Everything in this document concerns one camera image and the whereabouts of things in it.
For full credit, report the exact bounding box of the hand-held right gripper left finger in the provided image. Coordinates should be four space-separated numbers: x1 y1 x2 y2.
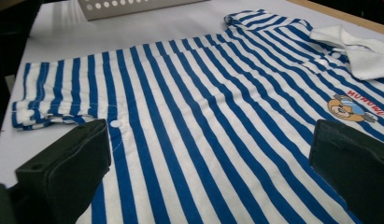
15 119 112 224

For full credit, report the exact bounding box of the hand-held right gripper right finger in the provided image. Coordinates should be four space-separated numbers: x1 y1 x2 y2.
308 119 384 224

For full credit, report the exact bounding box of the blue white striped shirt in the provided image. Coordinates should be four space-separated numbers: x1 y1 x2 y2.
10 8 384 224

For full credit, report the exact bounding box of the white perforated plastic basket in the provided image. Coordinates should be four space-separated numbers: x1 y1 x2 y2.
77 0 210 21

